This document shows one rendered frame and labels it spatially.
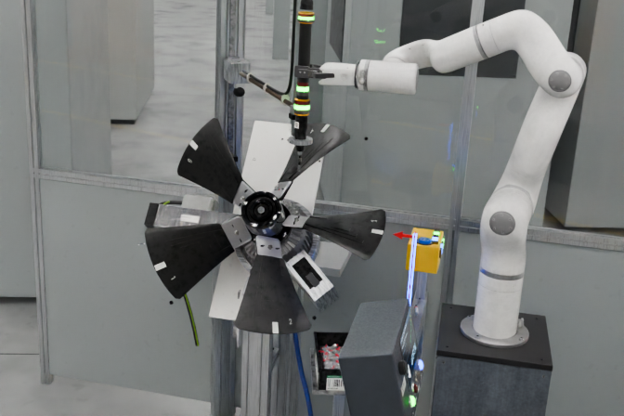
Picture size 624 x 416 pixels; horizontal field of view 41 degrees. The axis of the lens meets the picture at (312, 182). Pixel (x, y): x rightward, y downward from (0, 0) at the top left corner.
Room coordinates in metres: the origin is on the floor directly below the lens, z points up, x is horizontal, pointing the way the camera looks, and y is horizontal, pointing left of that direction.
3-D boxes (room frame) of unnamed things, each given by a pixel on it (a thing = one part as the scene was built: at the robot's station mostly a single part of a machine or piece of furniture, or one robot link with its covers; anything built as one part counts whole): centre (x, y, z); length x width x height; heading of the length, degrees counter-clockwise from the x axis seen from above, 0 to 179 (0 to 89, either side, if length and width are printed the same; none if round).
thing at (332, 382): (2.11, -0.12, 0.84); 0.22 x 0.17 x 0.07; 4
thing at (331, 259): (2.88, 0.04, 0.84); 0.36 x 0.24 x 0.03; 78
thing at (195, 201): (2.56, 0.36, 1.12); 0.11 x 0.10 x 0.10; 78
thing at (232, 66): (2.89, 0.28, 1.51); 0.10 x 0.07 x 0.08; 23
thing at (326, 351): (2.10, -0.12, 0.84); 0.19 x 0.14 x 0.04; 4
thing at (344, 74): (2.29, -0.07, 1.63); 0.11 x 0.10 x 0.07; 78
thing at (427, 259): (2.53, -0.38, 1.02); 0.16 x 0.10 x 0.11; 168
